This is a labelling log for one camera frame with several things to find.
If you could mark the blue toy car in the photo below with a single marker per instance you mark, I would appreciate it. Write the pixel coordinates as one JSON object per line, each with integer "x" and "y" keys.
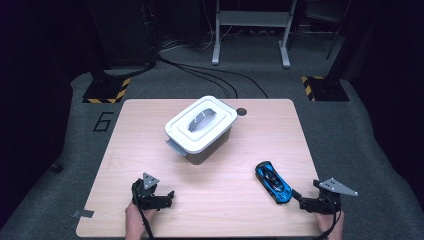
{"x": 274, "y": 182}

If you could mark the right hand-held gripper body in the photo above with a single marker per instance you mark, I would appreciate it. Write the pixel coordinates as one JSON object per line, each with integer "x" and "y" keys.
{"x": 325, "y": 204}

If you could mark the person's right hand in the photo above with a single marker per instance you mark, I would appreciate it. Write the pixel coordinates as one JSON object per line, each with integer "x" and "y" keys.
{"x": 325, "y": 225}

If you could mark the person's left hand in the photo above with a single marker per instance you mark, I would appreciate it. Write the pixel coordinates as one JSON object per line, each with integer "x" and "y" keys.
{"x": 135, "y": 223}

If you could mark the transparent grey plastic storage box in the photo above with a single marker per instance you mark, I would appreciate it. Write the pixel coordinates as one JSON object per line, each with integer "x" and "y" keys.
{"x": 207, "y": 155}

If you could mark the white metal stand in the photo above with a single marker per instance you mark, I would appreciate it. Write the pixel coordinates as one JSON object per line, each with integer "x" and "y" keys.
{"x": 253, "y": 18}

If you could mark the black yellow striped stand base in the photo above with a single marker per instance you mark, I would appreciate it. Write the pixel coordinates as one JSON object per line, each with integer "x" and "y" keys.
{"x": 328, "y": 89}
{"x": 105, "y": 90}

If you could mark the grey tape piece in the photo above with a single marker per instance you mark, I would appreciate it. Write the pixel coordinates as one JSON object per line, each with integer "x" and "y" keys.
{"x": 83, "y": 213}

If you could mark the black cabinet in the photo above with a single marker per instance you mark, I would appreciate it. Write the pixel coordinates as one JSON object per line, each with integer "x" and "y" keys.
{"x": 126, "y": 33}

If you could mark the black table grommet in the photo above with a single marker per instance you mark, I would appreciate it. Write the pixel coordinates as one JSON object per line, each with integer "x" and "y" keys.
{"x": 241, "y": 112}

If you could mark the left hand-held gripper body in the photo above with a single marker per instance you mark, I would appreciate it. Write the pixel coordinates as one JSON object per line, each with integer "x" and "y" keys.
{"x": 146, "y": 200}

